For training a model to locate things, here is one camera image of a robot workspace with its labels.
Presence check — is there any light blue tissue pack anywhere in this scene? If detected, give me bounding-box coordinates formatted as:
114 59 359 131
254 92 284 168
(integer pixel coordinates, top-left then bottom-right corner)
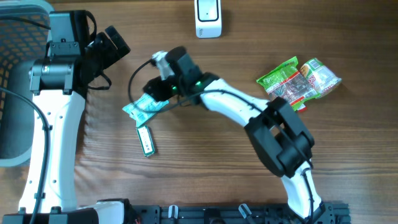
122 93 169 128

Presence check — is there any green white gum box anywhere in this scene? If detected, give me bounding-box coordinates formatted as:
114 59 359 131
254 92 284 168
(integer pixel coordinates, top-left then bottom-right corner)
136 125 156 157

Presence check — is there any green snack bag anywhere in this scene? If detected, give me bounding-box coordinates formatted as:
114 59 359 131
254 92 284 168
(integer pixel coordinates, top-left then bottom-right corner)
256 57 318 111

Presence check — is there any red stick packet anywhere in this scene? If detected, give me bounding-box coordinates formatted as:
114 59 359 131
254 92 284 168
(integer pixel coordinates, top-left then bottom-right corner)
297 104 307 113

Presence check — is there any instant noodle cup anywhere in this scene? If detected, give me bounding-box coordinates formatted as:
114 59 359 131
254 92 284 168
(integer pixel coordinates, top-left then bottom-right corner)
300 58 342 98

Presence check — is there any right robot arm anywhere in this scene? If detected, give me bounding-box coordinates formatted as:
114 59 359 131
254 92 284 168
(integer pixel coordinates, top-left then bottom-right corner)
143 46 323 223

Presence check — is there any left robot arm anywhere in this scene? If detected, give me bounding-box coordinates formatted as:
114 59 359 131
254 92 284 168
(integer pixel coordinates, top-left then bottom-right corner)
2 10 134 223

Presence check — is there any white barcode scanner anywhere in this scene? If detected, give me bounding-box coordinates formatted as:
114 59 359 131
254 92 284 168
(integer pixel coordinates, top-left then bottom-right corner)
194 0 222 39

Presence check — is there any grey plastic mesh basket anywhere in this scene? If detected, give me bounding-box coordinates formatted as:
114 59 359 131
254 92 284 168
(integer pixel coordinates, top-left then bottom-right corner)
0 0 55 168

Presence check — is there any right camera black cable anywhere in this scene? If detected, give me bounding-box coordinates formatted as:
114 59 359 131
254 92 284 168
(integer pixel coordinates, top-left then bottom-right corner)
127 58 315 224

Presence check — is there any camera black cable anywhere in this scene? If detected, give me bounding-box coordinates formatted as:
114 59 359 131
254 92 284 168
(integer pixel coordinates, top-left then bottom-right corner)
127 58 315 224
0 15 52 224

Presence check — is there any left camera black cable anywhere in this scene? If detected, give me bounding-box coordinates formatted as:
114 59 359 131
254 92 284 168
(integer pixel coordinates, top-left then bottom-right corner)
0 15 52 224

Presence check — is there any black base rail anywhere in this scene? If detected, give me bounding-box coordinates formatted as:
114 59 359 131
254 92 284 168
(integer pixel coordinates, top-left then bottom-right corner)
125 202 351 224

